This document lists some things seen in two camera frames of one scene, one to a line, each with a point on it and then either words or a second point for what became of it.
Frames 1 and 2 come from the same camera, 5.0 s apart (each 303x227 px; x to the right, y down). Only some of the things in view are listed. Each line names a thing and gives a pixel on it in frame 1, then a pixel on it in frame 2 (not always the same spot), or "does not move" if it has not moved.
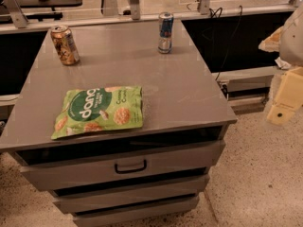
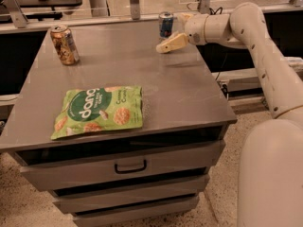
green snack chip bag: x=92 y=110 does not move
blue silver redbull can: x=166 y=31 does not move
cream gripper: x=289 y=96 to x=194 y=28
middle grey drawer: x=98 y=199 does not move
